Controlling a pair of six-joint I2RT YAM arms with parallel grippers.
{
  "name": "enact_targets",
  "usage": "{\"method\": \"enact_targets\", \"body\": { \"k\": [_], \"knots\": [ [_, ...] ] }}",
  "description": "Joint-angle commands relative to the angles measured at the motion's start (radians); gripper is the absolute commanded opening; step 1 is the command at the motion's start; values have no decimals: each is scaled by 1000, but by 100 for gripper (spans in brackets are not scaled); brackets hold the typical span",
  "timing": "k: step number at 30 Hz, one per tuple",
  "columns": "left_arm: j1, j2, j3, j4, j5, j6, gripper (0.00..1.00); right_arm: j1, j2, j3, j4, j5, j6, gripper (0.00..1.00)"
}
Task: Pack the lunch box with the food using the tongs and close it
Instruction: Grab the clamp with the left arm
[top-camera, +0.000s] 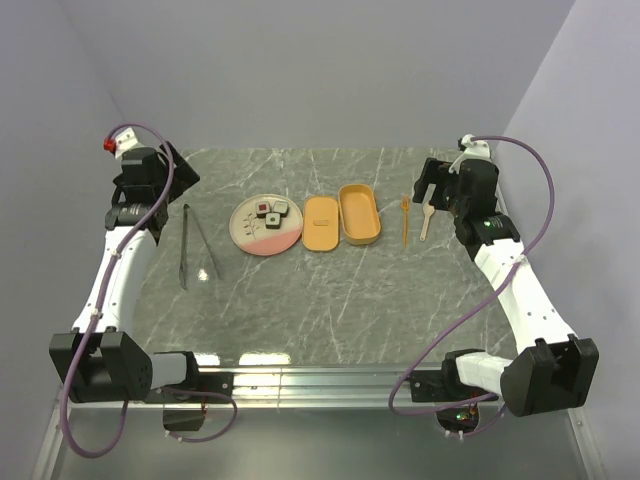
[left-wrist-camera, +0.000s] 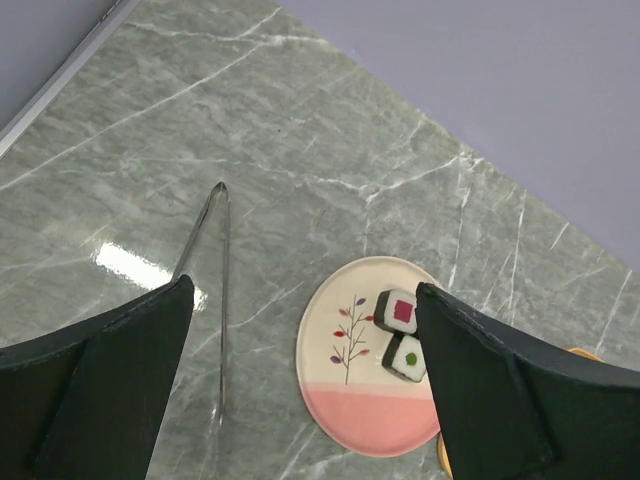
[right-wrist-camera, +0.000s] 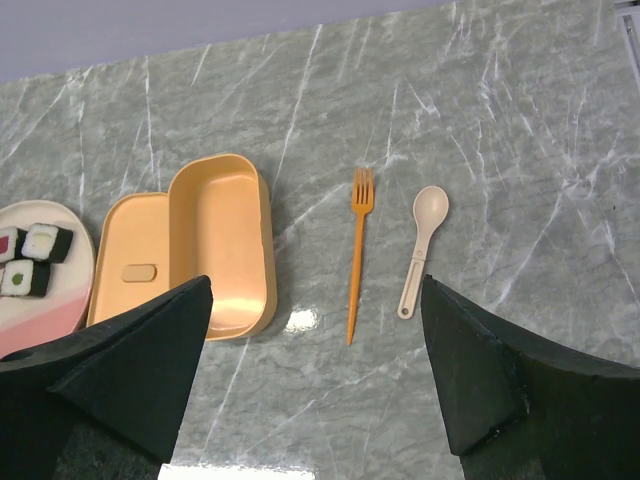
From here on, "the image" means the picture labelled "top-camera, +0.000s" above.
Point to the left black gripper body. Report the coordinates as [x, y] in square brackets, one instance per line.
[165, 173]

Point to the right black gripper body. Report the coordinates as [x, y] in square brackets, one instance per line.
[456, 205]

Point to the metal serving tongs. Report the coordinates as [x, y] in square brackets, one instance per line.
[198, 263]

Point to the sushi roll red centre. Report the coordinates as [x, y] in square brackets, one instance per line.
[262, 208]

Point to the sushi roll green centre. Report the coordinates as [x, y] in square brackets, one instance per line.
[273, 221]

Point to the sushi roll white top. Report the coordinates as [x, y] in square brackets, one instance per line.
[280, 207]

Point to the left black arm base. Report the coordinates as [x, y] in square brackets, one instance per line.
[199, 410]

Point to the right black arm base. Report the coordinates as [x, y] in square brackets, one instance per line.
[433, 386]

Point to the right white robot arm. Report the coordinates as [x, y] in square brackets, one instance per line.
[554, 368]

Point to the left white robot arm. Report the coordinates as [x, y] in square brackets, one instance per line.
[98, 356]

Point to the orange lunch box base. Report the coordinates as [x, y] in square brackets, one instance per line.
[359, 215]

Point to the orange lunch box lid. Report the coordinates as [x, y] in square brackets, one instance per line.
[320, 223]

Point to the beige plastic spoon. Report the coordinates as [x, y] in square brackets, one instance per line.
[428, 211]

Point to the orange plastic fork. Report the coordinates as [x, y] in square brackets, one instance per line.
[405, 204]

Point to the pink and cream plate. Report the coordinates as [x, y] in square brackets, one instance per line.
[250, 235]

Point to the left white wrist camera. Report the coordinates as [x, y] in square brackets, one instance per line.
[122, 140]

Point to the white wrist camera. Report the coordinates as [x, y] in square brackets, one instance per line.
[122, 140]
[470, 149]

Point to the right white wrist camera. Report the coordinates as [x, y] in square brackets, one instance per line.
[470, 149]

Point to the aluminium mounting rail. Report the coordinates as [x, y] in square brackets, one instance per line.
[337, 386]

